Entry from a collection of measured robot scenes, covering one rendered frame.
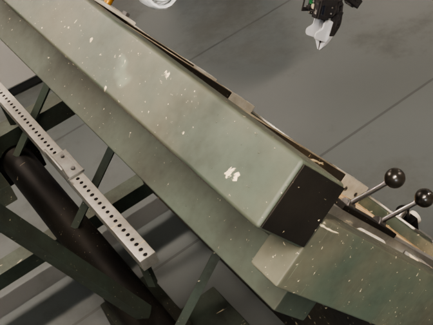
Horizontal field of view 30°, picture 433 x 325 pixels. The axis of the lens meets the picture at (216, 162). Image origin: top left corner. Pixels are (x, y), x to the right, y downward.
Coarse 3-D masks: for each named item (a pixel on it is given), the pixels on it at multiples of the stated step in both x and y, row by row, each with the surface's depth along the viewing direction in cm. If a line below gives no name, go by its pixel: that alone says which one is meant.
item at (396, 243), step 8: (336, 208) 146; (336, 216) 147; (344, 216) 148; (352, 216) 150; (352, 224) 151; (360, 224) 152; (368, 224) 154; (376, 232) 156; (384, 240) 159; (392, 240) 161; (400, 240) 168; (400, 248) 164; (408, 248) 166; (416, 248) 175; (416, 256) 169; (424, 256) 170; (432, 264) 174
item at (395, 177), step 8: (392, 168) 146; (392, 176) 145; (400, 176) 145; (384, 184) 147; (392, 184) 145; (400, 184) 145; (368, 192) 149; (344, 200) 150; (352, 200) 150; (360, 200) 150
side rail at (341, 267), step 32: (320, 224) 103; (256, 256) 108; (288, 256) 105; (320, 256) 106; (352, 256) 111; (384, 256) 115; (288, 288) 106; (320, 288) 110; (352, 288) 114; (384, 288) 119; (416, 288) 124; (384, 320) 124; (416, 320) 129
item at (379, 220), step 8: (416, 192) 155; (424, 192) 154; (432, 192) 154; (416, 200) 154; (424, 200) 153; (432, 200) 154; (400, 208) 157; (408, 208) 156; (376, 216) 159; (392, 216) 158; (384, 224) 159
